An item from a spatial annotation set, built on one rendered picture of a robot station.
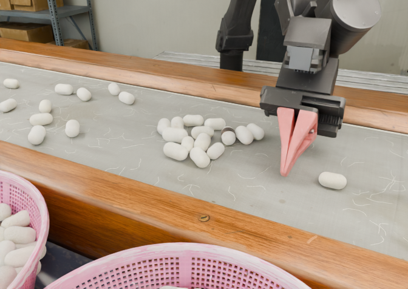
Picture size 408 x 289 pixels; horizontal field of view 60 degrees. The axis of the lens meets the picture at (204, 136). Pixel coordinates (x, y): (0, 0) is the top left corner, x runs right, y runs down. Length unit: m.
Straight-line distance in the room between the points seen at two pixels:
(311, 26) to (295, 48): 0.03
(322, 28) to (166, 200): 0.24
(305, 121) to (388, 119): 0.23
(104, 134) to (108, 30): 2.58
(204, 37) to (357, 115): 2.18
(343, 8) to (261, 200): 0.23
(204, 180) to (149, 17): 2.51
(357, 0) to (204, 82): 0.34
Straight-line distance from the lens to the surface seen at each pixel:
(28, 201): 0.44
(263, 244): 0.33
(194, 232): 0.34
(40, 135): 0.57
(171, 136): 0.52
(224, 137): 0.51
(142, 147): 0.52
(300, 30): 0.41
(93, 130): 0.59
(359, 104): 0.65
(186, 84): 0.71
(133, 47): 3.03
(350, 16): 0.44
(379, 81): 1.09
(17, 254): 0.39
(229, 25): 0.89
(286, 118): 0.44
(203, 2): 2.70
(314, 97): 0.45
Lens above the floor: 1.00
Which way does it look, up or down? 28 degrees down
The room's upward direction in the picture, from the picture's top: straight up
